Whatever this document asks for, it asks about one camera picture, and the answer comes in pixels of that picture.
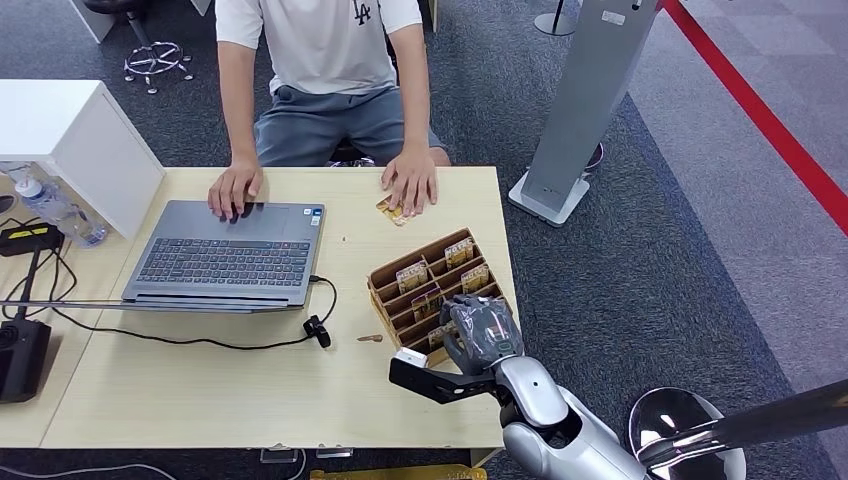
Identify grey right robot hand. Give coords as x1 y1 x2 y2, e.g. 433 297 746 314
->
441 294 526 377

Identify person's left hand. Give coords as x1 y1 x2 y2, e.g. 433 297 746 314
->
380 148 440 219

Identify person's right hand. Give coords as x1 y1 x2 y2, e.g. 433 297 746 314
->
207 162 265 223

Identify yellow hotel card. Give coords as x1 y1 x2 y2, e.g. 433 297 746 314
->
396 260 430 295
375 195 415 229
410 288 444 324
444 237 476 270
427 321 458 352
460 264 492 295

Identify wooden card holder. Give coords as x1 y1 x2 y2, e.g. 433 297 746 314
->
367 228 515 369

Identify person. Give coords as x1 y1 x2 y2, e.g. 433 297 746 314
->
207 0 452 223

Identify black stool seat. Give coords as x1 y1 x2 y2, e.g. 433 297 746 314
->
327 142 378 168

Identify grey laptop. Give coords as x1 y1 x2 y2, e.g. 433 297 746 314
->
121 200 327 314

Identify black clip microphone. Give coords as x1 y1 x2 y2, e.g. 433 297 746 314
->
302 314 333 350

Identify yellow flat object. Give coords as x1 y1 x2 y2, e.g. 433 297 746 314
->
309 465 488 480

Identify clear plastic water bottle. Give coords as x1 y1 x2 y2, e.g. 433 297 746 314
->
0 160 109 250

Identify white cabinet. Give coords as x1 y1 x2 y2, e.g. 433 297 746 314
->
0 79 167 241

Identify black office chair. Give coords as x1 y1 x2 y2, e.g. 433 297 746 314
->
82 0 195 96

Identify grey kiosk stand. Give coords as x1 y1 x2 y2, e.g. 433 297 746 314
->
507 0 664 229

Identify thin grey rod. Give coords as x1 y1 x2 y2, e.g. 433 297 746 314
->
0 299 293 313

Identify chrome robot dome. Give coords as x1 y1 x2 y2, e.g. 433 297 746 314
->
627 386 748 480

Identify round grey stand base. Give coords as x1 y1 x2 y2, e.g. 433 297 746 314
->
533 0 581 38

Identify black adapter with yellow label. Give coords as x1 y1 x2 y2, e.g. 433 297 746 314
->
0 222 66 258

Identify black device with pole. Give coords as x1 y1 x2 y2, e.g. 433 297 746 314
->
0 248 53 405

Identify dark glossy bar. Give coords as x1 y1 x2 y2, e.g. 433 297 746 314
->
635 378 848 468

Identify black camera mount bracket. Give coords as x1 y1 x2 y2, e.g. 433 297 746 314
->
388 357 505 406

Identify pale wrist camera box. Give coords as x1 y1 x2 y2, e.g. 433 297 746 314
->
394 347 430 370

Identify black cable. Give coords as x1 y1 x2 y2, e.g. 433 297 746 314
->
51 274 339 351

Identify white cable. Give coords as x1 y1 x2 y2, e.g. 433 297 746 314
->
0 461 177 480

